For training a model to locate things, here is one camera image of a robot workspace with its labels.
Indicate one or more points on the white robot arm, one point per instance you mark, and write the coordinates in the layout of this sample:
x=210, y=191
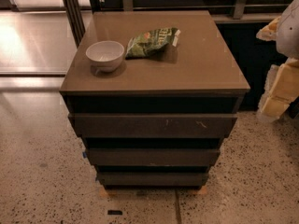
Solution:
x=287, y=42

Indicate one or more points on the brown drawer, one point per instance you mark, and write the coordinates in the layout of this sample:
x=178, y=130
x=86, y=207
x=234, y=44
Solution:
x=153, y=125
x=152, y=156
x=152, y=179

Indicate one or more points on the green chip bag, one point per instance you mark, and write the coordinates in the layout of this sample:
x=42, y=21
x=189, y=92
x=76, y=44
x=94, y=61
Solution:
x=151, y=42

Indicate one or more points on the blue tape piece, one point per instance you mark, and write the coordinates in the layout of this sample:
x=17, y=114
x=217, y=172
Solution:
x=84, y=155

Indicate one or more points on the white ceramic bowl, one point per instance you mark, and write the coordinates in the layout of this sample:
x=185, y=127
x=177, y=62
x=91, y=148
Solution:
x=106, y=56

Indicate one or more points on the brown drawer cabinet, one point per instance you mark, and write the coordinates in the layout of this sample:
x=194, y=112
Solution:
x=197, y=76

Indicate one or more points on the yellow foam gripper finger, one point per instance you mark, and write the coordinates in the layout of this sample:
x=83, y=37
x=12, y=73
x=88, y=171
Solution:
x=281, y=88
x=269, y=32

